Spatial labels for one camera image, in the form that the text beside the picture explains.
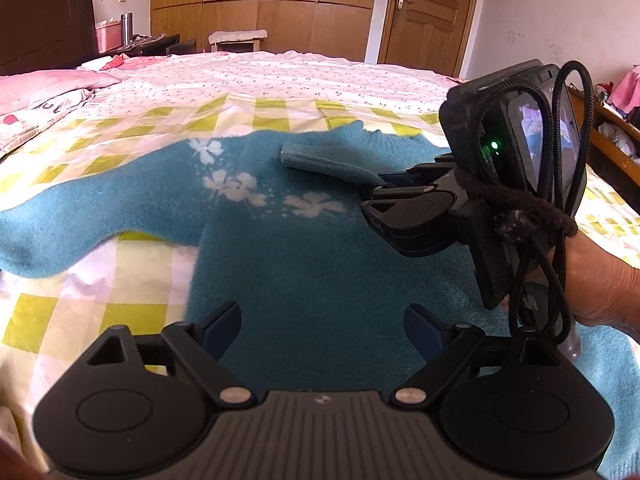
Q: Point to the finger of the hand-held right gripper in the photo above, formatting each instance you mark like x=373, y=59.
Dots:
x=402, y=176
x=385, y=199

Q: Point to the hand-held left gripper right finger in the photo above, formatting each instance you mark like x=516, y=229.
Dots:
x=421, y=329

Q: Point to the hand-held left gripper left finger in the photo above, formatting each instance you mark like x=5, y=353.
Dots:
x=223, y=321

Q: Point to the blue flowered fleece blanket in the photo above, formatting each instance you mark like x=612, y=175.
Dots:
x=280, y=265

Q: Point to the person's right hand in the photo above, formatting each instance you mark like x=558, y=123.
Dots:
x=600, y=285

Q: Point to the wooden shelf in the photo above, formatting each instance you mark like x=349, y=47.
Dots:
x=615, y=140

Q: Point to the white cloth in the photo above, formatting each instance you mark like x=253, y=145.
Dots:
x=617, y=137

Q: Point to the pink cloth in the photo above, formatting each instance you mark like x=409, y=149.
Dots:
x=627, y=87

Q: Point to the white floral bedsheet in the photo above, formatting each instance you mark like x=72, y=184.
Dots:
x=280, y=75

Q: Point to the wooden door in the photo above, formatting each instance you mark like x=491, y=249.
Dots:
x=430, y=15

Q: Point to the yellow checkered bedsheet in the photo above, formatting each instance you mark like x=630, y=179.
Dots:
x=100, y=160

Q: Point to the stool with white cushion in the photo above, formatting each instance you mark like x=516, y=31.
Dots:
x=237, y=37

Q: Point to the wooden wardrobe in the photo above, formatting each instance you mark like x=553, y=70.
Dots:
x=260, y=5

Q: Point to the pink cartoon-print quilt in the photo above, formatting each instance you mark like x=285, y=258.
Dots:
x=35, y=120

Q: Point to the dark nightstand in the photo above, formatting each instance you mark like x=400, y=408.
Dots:
x=150, y=45

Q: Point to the red patterned cloth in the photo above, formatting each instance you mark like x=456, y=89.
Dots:
x=110, y=61

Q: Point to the pink pillow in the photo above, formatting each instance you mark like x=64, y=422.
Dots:
x=45, y=87

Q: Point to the steel thermos bottle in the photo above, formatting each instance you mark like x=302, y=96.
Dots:
x=126, y=29

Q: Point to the pink plastic basket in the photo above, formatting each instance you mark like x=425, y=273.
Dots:
x=109, y=35

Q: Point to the dark wooden headboard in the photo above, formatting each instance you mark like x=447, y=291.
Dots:
x=40, y=15

